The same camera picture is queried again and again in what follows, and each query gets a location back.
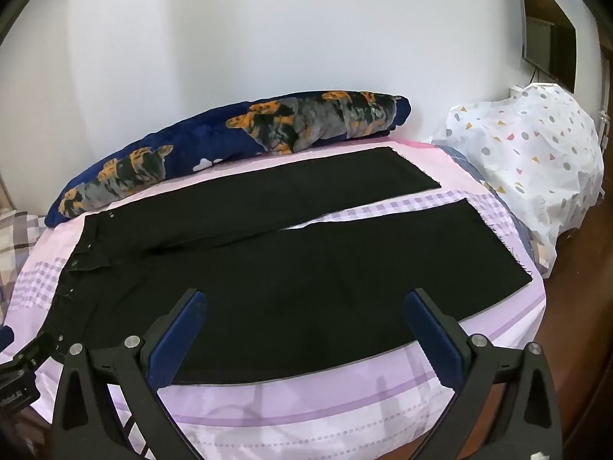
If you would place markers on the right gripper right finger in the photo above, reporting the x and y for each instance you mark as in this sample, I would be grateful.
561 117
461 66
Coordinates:
441 338

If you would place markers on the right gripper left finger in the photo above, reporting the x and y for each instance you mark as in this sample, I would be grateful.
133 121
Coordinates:
170 338

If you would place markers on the black pants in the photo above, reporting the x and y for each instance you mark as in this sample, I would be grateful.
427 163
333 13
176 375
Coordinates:
289 292

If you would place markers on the pink purple bed sheet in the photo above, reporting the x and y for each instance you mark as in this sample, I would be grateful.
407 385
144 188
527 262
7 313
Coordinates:
360 411

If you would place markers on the plaid pillow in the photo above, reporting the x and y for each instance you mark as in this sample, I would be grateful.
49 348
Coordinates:
19 232

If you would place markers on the white dotted fabric cover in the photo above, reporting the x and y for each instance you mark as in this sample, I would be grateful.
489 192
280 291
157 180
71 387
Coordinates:
540 152

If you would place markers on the navy cat print blanket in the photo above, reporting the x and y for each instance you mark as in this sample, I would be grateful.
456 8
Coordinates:
281 125

